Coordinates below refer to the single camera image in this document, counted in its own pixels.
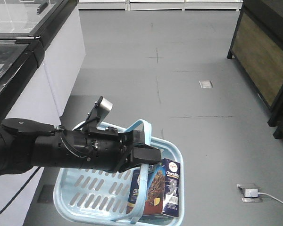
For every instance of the white power adapter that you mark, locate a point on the white power adapter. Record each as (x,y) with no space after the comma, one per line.
(250,192)

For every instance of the white shelf base row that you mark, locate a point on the white shelf base row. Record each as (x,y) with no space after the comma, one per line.
(139,5)

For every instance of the near white chest freezer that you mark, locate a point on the near white chest freezer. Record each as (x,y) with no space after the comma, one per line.
(24,93)

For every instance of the far white chest freezer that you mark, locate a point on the far white chest freezer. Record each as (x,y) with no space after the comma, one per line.
(56,25)

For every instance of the white chest freezer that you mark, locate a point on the white chest freezer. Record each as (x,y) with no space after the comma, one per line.
(56,25)
(24,93)

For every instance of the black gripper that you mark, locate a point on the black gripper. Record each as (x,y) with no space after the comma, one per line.
(106,150)

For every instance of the light blue plastic basket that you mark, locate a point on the light blue plastic basket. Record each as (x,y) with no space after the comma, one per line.
(98,198)

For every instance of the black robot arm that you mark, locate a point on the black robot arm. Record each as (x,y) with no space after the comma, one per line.
(26,143)

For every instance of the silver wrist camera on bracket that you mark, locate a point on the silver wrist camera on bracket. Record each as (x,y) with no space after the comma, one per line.
(99,112)

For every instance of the right open floor socket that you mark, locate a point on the right open floor socket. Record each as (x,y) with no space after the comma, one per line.
(249,185)

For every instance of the blue Chocofello cookie box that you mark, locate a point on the blue Chocofello cookie box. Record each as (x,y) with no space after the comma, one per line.
(162,200)

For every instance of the dark wood-panel counter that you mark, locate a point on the dark wood-panel counter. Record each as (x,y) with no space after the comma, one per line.
(257,45)

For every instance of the middle steel floor socket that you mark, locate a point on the middle steel floor socket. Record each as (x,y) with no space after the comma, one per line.
(206,84)

